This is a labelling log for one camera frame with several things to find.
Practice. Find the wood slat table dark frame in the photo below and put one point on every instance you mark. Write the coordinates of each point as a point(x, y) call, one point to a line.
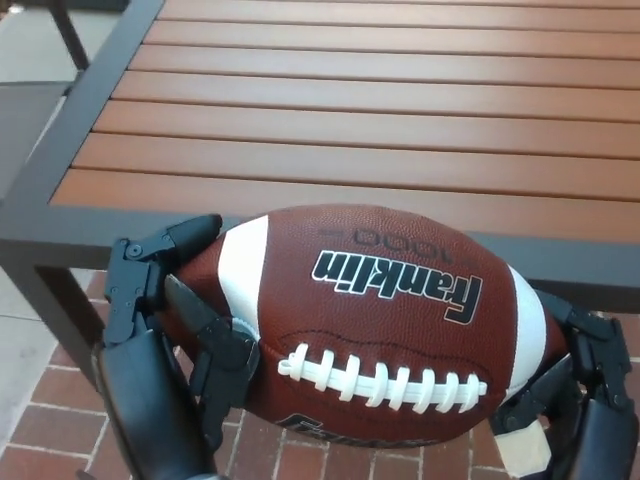
point(380, 125)

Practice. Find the brown Franklin football white laces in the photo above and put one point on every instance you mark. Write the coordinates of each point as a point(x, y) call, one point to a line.
point(380, 320)

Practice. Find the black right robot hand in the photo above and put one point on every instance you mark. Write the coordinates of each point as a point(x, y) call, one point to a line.
point(605, 430)

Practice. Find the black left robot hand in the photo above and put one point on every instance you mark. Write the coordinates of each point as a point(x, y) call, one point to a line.
point(145, 390)

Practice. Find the dark metal chair frame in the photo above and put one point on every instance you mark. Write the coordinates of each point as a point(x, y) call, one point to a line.
point(72, 35)

